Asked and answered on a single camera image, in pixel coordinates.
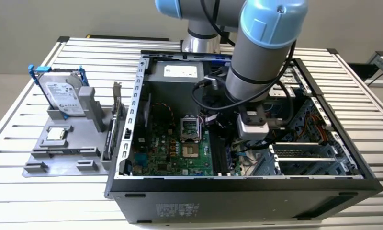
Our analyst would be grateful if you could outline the grey power supply unit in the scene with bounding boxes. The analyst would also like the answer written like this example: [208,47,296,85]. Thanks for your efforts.
[144,59,212,119]

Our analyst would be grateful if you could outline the hard disk in blue carrier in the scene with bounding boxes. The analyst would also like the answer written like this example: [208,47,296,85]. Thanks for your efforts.
[28,64,91,120]

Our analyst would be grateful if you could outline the grey parts rack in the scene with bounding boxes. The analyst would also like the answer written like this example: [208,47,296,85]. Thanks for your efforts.
[22,87,128,178]

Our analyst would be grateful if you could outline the metal socket cover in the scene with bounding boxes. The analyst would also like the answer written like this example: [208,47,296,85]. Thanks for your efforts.
[180,115,203,142]

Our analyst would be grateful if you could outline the black red twisted wire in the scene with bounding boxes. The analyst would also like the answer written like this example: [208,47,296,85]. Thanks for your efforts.
[151,102,177,127]

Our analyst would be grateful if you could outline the silver metal disk bay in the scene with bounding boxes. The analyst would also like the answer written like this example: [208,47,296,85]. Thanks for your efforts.
[265,61,308,120]

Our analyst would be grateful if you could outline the CPU socket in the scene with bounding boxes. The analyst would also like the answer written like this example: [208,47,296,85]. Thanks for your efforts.
[181,142,201,159]

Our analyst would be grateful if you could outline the silver CPU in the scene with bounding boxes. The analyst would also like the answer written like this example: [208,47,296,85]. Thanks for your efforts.
[48,128,68,141]

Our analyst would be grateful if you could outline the thick black camera cable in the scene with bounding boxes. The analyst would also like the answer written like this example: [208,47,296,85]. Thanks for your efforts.
[192,0,244,111]
[275,39,297,135]

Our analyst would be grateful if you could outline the black open PC case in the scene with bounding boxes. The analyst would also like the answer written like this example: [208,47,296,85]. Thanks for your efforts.
[104,49,383,225]

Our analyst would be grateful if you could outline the black wire bundle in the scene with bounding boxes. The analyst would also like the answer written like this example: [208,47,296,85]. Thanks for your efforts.
[241,138,276,154]

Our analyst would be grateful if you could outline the black RAM slot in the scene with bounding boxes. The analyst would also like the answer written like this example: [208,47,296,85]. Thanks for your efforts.
[209,134,224,177]
[217,143,232,177]

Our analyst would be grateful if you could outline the red yellow power wires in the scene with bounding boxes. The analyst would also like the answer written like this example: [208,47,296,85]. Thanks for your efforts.
[299,113,329,146]

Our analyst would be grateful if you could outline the graphics card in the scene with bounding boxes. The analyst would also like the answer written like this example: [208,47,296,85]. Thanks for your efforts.
[102,81,128,163]

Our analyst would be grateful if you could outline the green motherboard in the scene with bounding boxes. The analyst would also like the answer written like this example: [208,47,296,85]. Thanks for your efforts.
[131,117,244,177]

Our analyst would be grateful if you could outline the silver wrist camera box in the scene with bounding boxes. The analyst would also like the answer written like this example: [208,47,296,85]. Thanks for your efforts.
[236,112,272,140]

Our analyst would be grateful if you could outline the black block beside table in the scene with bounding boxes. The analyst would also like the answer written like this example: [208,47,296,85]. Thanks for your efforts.
[348,62,381,80]

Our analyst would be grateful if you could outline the silver metal drive cage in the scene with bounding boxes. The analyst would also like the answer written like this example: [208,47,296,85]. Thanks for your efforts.
[271,141,352,177]

